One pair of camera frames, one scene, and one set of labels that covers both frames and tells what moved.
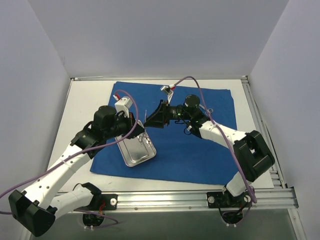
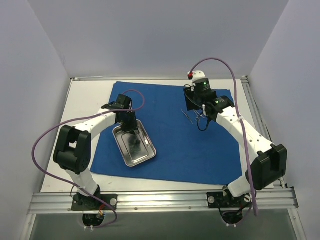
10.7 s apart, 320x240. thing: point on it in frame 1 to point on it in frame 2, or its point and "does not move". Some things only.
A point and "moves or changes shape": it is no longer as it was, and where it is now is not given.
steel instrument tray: [136, 150] does not move
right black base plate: [216, 200] does not move
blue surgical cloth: [180, 156] does not move
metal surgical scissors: [144, 136] moves or changes shape
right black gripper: [163, 114] to [189, 100]
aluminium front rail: [273, 200] does not move
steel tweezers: [145, 119] moves or changes shape
